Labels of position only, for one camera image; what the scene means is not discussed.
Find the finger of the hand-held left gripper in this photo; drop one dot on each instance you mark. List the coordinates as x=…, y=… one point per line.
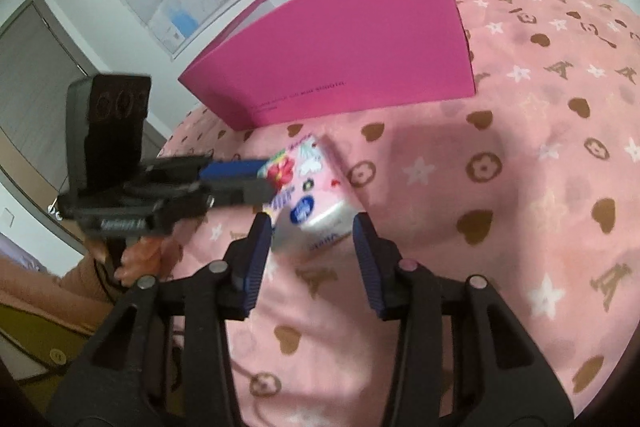
x=230, y=169
x=240, y=193

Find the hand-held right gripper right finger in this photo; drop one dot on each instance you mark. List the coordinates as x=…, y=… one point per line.
x=370, y=262

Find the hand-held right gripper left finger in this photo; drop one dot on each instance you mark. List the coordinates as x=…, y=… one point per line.
x=257, y=257

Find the pink floral tissue pack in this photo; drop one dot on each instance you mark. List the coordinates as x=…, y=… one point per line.
x=310, y=207

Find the pink cardboard box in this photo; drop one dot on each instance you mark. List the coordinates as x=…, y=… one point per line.
x=350, y=42

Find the person's left forearm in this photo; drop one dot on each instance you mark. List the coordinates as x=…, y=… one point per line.
x=50, y=287

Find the person's left hand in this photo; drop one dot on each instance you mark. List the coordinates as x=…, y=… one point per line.
x=142, y=262

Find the grey door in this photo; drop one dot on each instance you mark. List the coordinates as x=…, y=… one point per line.
x=30, y=72

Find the small white wall switch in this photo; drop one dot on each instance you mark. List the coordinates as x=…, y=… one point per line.
x=7, y=218

